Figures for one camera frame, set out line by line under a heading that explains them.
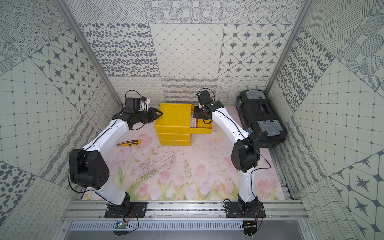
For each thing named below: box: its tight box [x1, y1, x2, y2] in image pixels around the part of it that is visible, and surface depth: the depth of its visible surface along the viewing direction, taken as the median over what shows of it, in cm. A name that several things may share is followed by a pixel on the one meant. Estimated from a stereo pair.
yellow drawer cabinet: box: [154, 103, 192, 147], surface depth 88 cm
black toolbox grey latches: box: [236, 89, 287, 148], surface depth 97 cm
